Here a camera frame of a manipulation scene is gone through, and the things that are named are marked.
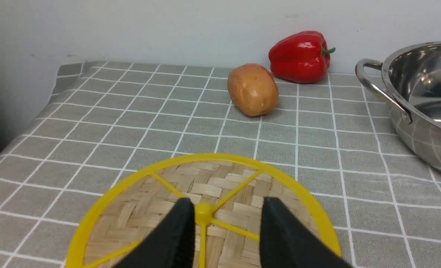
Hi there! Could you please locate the stainless steel pot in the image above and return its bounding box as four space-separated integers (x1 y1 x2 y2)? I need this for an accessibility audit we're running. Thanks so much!
355 41 441 172

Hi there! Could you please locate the grey checked tablecloth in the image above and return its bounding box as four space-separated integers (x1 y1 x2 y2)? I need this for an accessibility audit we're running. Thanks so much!
0 63 441 268

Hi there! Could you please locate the red bell pepper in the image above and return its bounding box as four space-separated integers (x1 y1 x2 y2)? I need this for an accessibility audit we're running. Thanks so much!
268 31 336 84

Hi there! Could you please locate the brown potato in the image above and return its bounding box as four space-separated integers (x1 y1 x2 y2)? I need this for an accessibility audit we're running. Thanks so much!
227 63 279 117

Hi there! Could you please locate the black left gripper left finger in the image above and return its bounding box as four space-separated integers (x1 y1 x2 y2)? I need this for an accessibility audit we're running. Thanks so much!
115 197 195 268

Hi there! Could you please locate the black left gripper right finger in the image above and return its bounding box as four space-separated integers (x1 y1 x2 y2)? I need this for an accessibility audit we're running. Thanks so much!
259 197 351 268

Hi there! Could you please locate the yellow woven bamboo steamer lid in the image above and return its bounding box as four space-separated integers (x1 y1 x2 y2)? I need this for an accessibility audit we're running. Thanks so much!
66 154 342 268

